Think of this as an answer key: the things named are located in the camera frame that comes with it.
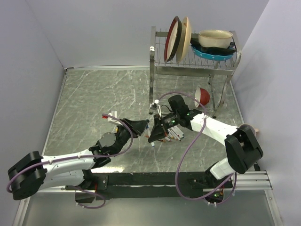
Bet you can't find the purple cable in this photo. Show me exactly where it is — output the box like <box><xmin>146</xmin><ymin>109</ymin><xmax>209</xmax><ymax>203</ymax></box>
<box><xmin>6</xmin><ymin>113</ymin><xmax>134</xmax><ymax>210</ymax></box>
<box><xmin>155</xmin><ymin>91</ymin><xmax>238</xmax><ymax>205</ymax></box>

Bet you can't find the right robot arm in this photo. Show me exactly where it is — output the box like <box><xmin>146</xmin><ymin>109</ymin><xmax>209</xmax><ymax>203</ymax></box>
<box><xmin>148</xmin><ymin>95</ymin><xmax>263</xmax><ymax>187</ymax></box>

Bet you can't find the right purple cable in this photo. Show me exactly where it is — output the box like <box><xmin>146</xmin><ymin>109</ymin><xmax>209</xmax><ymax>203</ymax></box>
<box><xmin>155</xmin><ymin>91</ymin><xmax>238</xmax><ymax>205</ymax></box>

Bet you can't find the aluminium frame rail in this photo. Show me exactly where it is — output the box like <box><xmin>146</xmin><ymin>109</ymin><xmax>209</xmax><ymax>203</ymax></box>
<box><xmin>37</xmin><ymin>171</ymin><xmax>273</xmax><ymax>193</ymax></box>

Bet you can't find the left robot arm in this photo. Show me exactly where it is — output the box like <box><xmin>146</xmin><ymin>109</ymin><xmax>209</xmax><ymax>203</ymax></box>
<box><xmin>6</xmin><ymin>114</ymin><xmax>150</xmax><ymax>201</ymax></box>

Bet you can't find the red white bowl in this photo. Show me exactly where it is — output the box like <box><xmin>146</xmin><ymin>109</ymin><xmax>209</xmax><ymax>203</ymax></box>
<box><xmin>195</xmin><ymin>87</ymin><xmax>210</xmax><ymax>106</ymax></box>

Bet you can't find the red black plate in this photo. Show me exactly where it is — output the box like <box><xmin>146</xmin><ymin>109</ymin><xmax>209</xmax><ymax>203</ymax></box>
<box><xmin>164</xmin><ymin>16</ymin><xmax>182</xmax><ymax>63</ymax></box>

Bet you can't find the beige plate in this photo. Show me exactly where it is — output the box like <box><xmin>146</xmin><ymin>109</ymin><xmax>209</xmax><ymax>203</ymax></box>
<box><xmin>176</xmin><ymin>16</ymin><xmax>192</xmax><ymax>65</ymax></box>

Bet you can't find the steel dish rack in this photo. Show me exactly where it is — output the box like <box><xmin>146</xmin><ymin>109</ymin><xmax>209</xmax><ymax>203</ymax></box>
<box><xmin>149</xmin><ymin>26</ymin><xmax>242</xmax><ymax>118</ymax></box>

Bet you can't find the purple pink mug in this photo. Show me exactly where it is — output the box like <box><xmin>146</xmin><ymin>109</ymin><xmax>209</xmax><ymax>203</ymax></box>
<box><xmin>241</xmin><ymin>123</ymin><xmax>259</xmax><ymax>136</ymax></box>

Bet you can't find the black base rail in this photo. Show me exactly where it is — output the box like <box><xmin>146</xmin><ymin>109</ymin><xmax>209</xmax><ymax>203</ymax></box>
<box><xmin>77</xmin><ymin>171</ymin><xmax>233</xmax><ymax>200</ymax></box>

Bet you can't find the green marker pen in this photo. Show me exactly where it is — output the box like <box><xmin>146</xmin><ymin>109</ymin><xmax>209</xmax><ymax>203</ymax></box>
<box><xmin>174</xmin><ymin>129</ymin><xmax>184</xmax><ymax>137</ymax></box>

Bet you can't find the blue marker pen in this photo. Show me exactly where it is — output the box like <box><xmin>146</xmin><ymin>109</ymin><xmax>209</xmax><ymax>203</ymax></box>
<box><xmin>145</xmin><ymin>126</ymin><xmax>155</xmax><ymax>147</ymax></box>

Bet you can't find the black square plate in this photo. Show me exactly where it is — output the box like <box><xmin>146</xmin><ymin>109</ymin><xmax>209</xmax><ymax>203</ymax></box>
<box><xmin>190</xmin><ymin>38</ymin><xmax>236</xmax><ymax>56</ymax></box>

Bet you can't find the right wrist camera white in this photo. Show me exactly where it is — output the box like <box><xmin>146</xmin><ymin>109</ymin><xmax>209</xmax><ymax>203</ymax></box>
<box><xmin>149</xmin><ymin>99</ymin><xmax>162</xmax><ymax>117</ymax></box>

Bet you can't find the blue dotted dish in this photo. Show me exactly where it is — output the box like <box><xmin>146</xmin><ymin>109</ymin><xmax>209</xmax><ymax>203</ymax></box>
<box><xmin>191</xmin><ymin>47</ymin><xmax>236</xmax><ymax>61</ymax></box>

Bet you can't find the cream ceramic bowl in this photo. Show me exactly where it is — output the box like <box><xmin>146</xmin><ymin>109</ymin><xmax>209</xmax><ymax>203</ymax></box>
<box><xmin>198</xmin><ymin>30</ymin><xmax>233</xmax><ymax>48</ymax></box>

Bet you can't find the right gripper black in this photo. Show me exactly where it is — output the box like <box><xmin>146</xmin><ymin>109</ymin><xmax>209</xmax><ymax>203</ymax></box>
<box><xmin>148</xmin><ymin>112</ymin><xmax>180</xmax><ymax>143</ymax></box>

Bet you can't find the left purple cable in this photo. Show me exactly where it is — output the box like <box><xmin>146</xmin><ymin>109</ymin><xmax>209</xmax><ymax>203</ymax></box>
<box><xmin>6</xmin><ymin>113</ymin><xmax>134</xmax><ymax>210</ymax></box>

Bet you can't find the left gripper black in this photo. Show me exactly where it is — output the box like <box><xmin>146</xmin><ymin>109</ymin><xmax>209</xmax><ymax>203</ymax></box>
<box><xmin>112</xmin><ymin>117</ymin><xmax>149</xmax><ymax>156</ymax></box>

